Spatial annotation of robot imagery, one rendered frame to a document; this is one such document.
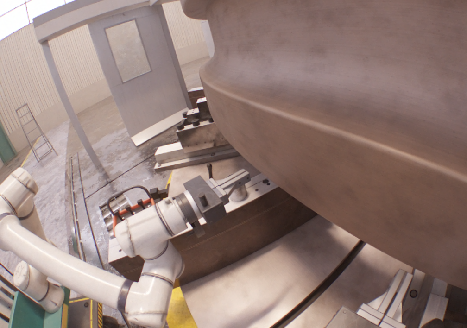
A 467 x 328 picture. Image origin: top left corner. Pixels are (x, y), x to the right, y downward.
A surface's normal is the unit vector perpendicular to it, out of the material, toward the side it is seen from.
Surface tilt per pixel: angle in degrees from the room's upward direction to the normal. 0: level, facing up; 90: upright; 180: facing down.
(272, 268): 0
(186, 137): 90
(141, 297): 29
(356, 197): 90
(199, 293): 0
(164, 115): 90
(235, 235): 90
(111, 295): 39
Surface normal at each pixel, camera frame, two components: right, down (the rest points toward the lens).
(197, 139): 0.03, 0.53
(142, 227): 0.14, -0.40
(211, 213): 0.50, 0.36
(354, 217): -0.79, 0.47
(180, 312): -0.22, -0.82
